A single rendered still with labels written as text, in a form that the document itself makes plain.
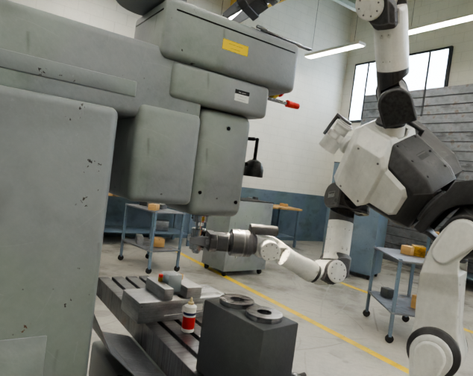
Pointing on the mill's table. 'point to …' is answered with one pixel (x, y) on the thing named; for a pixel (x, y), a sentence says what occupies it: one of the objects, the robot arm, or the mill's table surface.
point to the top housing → (219, 45)
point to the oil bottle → (189, 317)
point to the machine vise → (161, 302)
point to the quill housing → (218, 165)
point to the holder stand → (245, 339)
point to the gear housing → (218, 92)
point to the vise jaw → (189, 289)
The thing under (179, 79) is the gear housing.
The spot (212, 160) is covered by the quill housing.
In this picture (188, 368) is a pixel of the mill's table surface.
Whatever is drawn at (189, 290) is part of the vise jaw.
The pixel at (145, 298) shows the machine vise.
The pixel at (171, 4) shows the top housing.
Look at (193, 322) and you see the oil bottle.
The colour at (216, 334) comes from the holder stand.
